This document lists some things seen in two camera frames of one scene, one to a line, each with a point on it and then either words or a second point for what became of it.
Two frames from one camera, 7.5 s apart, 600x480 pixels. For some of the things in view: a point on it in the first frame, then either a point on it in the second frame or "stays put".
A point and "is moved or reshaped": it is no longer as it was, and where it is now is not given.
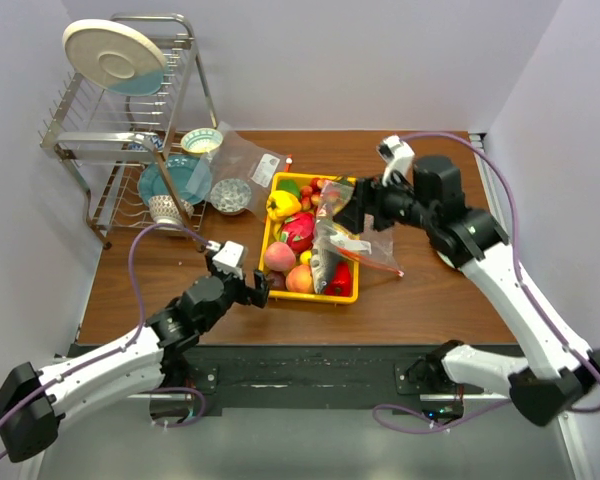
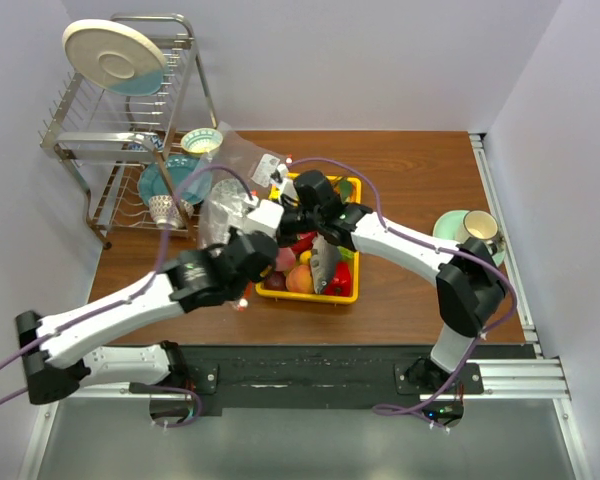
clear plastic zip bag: (336, 227) is moved or reshaped
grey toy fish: (323, 254) stays put
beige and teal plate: (116, 57) stays put
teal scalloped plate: (191, 174) stays put
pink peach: (279, 257) stays put
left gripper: (248, 295) → (233, 237)
